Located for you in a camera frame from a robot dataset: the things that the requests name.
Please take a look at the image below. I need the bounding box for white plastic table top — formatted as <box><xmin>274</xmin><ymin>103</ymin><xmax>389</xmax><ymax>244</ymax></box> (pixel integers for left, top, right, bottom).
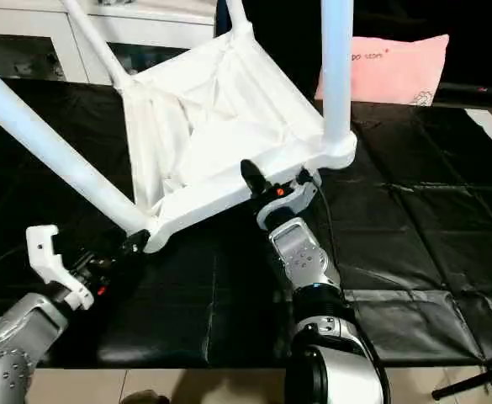
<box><xmin>119</xmin><ymin>21</ymin><xmax>358</xmax><ymax>255</ymax></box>

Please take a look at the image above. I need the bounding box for white plastic table leg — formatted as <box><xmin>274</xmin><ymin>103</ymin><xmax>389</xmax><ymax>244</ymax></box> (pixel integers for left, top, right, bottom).
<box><xmin>59</xmin><ymin>0</ymin><xmax>135</xmax><ymax>92</ymax></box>
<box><xmin>320</xmin><ymin>0</ymin><xmax>356</xmax><ymax>152</ymax></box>
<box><xmin>225</xmin><ymin>0</ymin><xmax>253</xmax><ymax>35</ymax></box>
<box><xmin>0</xmin><ymin>57</ymin><xmax>152</xmax><ymax>238</ymax></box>

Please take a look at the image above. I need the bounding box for black work mat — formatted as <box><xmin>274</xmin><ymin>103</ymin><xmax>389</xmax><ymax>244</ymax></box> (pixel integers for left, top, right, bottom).
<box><xmin>0</xmin><ymin>77</ymin><xmax>492</xmax><ymax>371</ymax></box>

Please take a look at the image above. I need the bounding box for pink pillow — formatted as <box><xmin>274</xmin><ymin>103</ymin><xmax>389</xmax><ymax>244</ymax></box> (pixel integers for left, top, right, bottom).
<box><xmin>315</xmin><ymin>34</ymin><xmax>451</xmax><ymax>109</ymax></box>

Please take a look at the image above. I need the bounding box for dark robot foot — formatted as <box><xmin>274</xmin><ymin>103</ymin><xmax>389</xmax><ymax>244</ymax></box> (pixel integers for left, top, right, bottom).
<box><xmin>119</xmin><ymin>390</ymin><xmax>171</xmax><ymax>404</ymax></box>

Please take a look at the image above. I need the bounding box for black furniture with yellow label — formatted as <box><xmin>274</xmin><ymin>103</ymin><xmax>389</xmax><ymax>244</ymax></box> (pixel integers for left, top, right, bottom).
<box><xmin>216</xmin><ymin>0</ymin><xmax>492</xmax><ymax>106</ymax></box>

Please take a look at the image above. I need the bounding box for dark low tv bench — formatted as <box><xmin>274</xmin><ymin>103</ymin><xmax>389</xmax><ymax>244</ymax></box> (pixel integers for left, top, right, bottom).
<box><xmin>443</xmin><ymin>82</ymin><xmax>492</xmax><ymax>109</ymax></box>

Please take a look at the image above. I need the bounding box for white cabinet with glass doors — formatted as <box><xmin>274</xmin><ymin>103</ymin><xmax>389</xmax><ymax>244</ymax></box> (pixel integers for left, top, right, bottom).
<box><xmin>0</xmin><ymin>0</ymin><xmax>221</xmax><ymax>85</ymax></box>

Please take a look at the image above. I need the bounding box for black tripod stand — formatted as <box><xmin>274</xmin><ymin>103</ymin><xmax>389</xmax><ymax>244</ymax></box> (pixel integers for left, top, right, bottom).
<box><xmin>431</xmin><ymin>362</ymin><xmax>492</xmax><ymax>401</ymax></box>

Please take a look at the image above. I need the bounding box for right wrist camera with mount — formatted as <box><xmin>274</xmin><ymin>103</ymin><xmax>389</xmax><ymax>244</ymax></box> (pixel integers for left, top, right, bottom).
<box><xmin>256</xmin><ymin>173</ymin><xmax>324</xmax><ymax>232</ymax></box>

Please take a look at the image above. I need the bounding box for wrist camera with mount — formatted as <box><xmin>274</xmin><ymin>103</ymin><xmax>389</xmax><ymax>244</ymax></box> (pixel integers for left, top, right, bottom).
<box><xmin>25</xmin><ymin>224</ymin><xmax>95</xmax><ymax>312</ymax></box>
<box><xmin>256</xmin><ymin>173</ymin><xmax>324</xmax><ymax>232</ymax></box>

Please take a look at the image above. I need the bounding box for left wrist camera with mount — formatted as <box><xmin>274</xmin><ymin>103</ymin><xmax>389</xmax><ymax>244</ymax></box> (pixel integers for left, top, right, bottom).
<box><xmin>25</xmin><ymin>224</ymin><xmax>95</xmax><ymax>312</ymax></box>

